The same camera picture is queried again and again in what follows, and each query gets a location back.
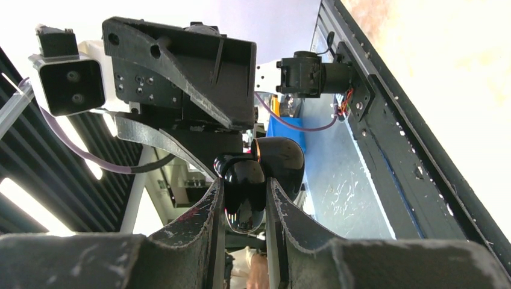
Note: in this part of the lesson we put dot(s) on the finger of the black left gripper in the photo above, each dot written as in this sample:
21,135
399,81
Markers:
197,148
150,61

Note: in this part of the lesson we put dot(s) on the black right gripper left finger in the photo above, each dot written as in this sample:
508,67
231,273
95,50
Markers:
186,253

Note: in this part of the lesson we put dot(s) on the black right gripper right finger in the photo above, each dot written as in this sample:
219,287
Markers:
304,254

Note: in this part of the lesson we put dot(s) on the black glossy earbud charging case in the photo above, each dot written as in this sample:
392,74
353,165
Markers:
246,175

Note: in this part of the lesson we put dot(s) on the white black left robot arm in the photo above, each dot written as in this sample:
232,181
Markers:
303,75

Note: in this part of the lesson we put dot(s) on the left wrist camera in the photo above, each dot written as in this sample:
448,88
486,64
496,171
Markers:
69,75

